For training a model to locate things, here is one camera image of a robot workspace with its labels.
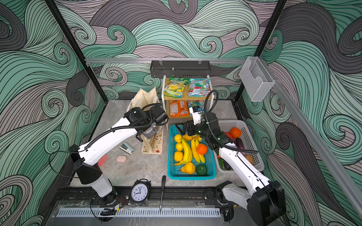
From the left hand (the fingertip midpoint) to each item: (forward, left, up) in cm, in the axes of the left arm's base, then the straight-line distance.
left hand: (147, 126), depth 73 cm
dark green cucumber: (-11, -43, -20) cm, 49 cm away
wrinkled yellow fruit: (+5, -23, -20) cm, 31 cm away
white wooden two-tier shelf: (+14, -9, +5) cm, 18 cm away
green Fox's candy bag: (+24, -26, -6) cm, 35 cm away
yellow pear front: (-15, -23, -19) cm, 33 cm away
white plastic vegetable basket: (-2, -61, -17) cm, 64 cm away
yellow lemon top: (+5, -17, -21) cm, 27 cm away
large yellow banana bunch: (-8, -23, -16) cm, 29 cm away
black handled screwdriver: (-23, -9, -25) cm, 35 cm away
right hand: (+2, -19, +1) cm, 19 cm away
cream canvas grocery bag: (+1, -1, -23) cm, 24 cm away
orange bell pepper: (+8, -55, -16) cm, 57 cm away
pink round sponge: (-9, +18, -22) cm, 30 cm away
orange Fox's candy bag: (+20, -17, -7) cm, 27 cm away
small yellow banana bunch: (+3, -28, -19) cm, 34 cm away
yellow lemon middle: (-1, -18, -20) cm, 27 cm away
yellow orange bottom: (-8, -17, -19) cm, 27 cm away
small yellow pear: (+4, -30, -18) cm, 36 cm away
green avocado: (-16, -30, -19) cm, 39 cm away
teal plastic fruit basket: (-16, -15, -24) cm, 32 cm away
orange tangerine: (-5, -31, -16) cm, 35 cm away
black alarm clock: (-27, +3, -22) cm, 35 cm away
